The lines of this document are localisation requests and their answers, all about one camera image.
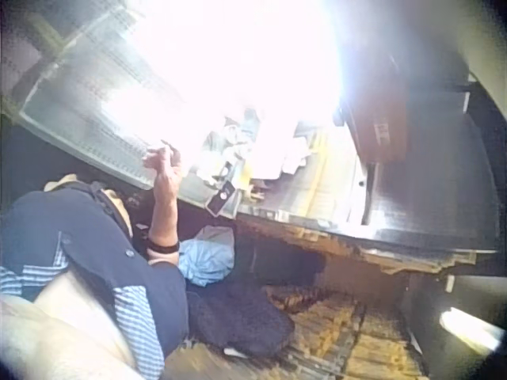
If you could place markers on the person's right hand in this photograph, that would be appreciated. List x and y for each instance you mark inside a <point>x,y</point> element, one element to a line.
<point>166,168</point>

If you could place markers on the person's right fingers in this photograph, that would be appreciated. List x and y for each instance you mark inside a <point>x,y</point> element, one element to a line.
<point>158,153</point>

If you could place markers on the thin dark stick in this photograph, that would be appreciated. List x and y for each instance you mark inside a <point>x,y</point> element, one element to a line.
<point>169,146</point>

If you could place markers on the black phone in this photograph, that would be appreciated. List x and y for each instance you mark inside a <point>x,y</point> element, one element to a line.
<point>220,200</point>

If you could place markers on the grey ribbed metal tray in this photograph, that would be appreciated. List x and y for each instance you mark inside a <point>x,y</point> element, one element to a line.
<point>87,118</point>

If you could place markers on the heap of papers and clutter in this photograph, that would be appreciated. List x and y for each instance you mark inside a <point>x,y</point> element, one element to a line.
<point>253,154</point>

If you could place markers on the light blue cloth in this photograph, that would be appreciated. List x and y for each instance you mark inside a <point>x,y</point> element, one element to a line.
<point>206,263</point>

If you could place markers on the dark navy cloth bag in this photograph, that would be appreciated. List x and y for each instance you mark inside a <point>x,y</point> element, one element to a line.
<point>241,320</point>

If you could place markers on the brown wooden box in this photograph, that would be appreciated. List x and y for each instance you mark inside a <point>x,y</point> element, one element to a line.
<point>376,118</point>

